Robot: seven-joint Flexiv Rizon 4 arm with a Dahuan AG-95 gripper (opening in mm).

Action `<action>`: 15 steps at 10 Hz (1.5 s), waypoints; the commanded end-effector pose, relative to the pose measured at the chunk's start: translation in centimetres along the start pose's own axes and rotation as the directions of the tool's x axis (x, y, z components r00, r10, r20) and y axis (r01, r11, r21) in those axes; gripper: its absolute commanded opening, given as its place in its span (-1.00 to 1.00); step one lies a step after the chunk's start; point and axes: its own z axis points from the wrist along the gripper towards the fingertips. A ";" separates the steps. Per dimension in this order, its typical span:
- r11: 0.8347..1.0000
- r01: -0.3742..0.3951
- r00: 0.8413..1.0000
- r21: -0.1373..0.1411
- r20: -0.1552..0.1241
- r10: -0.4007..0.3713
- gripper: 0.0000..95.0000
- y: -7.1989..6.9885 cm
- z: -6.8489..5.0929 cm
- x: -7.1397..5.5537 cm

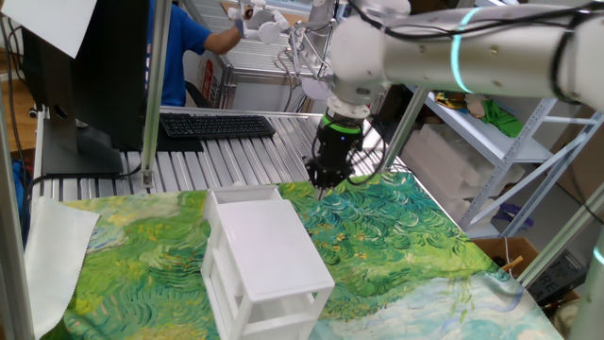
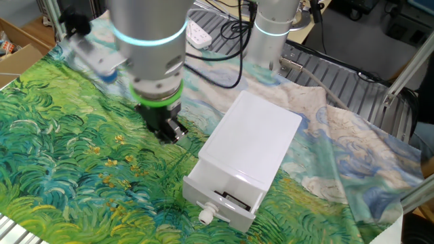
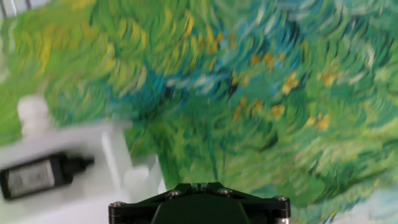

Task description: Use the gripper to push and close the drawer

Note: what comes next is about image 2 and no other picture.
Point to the green painted print tablecloth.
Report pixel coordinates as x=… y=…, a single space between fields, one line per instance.
x=68 y=152

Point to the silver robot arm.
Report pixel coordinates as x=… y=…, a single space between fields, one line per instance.
x=152 y=61

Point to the brown cardboard box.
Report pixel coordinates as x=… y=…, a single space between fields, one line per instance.
x=20 y=64

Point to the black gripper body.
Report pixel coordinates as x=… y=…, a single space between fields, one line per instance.
x=157 y=117

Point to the aluminium frame bracket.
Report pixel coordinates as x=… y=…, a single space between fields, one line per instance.
x=418 y=194

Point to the blue fabric item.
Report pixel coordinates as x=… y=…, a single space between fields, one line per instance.
x=422 y=140

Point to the white power strip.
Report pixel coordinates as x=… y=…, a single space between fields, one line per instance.
x=199 y=34

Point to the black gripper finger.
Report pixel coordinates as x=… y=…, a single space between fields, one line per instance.
x=178 y=128
x=167 y=135

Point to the aluminium frame post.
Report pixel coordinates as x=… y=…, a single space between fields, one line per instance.
x=54 y=17
x=410 y=69

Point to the white plastic drawer cabinet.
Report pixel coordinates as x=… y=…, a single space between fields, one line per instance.
x=251 y=135

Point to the black equipment box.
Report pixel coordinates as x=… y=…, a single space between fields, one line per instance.
x=405 y=32

